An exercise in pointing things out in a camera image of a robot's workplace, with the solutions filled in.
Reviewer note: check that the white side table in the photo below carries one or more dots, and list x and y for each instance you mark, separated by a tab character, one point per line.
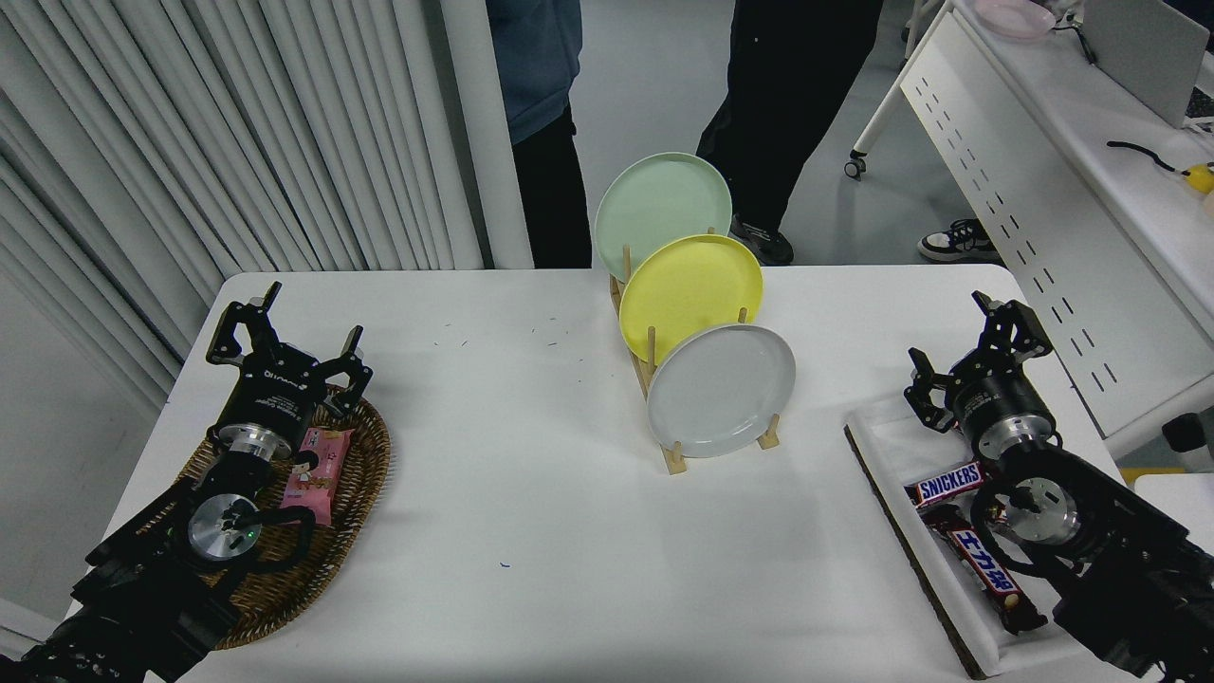
1176	493

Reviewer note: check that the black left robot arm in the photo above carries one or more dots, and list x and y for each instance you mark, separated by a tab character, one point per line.
142	588

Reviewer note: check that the yellow plate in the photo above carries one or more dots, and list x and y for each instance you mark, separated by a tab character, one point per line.
688	285

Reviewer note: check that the grey plate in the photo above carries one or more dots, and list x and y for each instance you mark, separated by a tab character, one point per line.
721	389

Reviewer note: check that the pale green plate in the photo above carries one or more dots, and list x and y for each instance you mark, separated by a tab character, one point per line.
654	199

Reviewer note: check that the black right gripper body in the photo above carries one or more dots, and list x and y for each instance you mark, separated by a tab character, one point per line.
996	389

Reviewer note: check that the grey laptop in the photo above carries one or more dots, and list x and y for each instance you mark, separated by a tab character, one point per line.
1148	47

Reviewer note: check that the person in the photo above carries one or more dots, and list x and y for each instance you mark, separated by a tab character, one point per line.
787	76
545	57

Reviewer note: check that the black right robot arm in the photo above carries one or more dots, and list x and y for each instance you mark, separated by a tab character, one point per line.
1129	560

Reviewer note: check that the brown wicker basket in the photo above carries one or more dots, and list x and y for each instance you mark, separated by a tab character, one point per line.
365	465

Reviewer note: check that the white vertical blinds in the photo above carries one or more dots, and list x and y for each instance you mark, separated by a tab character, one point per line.
190	142

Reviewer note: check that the white tray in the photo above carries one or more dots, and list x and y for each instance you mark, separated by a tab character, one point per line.
892	446

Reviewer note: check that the Snickers bar, English print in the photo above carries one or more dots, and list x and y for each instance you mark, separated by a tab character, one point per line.
948	484

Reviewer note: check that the black and white sneaker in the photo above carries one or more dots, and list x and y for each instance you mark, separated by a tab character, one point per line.
958	242

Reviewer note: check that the Snickers bar, Chinese print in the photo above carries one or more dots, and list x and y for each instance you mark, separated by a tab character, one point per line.
986	569

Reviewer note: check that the wooden plate rack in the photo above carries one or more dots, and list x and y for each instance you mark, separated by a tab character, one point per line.
673	462

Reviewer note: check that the black cylindrical object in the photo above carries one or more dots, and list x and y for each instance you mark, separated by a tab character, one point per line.
1187	438

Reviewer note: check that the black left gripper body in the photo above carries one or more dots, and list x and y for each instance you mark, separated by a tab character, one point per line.
270	394

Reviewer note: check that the white desk, perforated panel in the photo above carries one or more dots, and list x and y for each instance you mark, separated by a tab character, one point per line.
1043	190

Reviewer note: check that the small yellow object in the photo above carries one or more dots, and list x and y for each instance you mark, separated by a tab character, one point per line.
1200	178

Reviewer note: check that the pink bowl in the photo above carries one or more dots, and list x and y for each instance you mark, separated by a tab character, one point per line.
1015	17

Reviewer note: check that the pink snack bar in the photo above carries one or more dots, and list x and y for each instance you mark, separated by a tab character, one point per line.
322	465

